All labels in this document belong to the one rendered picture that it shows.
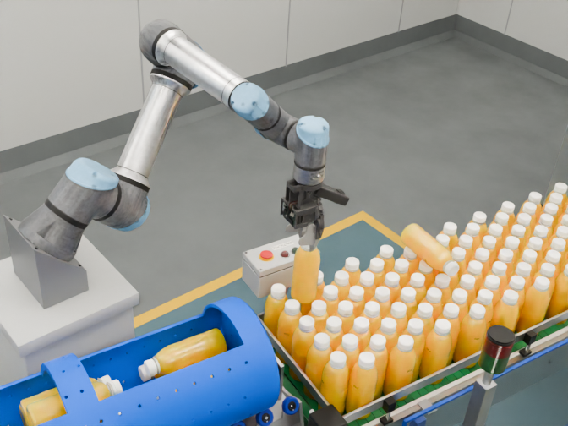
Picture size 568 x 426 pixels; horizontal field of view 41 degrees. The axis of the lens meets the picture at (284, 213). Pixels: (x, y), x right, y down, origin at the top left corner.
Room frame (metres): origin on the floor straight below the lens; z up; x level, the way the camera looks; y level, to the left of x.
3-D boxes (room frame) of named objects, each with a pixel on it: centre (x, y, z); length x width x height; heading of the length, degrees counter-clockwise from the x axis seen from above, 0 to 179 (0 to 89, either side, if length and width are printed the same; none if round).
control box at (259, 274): (1.71, 0.00, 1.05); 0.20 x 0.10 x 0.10; 124
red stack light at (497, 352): (1.27, -0.51, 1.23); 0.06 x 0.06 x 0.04
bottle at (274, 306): (1.56, 0.00, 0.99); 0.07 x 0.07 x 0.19
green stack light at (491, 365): (1.27, -0.51, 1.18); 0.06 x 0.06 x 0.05
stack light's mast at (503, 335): (1.27, -0.51, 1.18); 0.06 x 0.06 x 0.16
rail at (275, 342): (1.40, -0.06, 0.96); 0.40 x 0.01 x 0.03; 34
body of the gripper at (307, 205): (1.55, -0.05, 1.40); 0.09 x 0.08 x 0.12; 123
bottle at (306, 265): (1.56, -0.07, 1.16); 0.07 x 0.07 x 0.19
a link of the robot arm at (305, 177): (1.55, -0.05, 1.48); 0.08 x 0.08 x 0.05
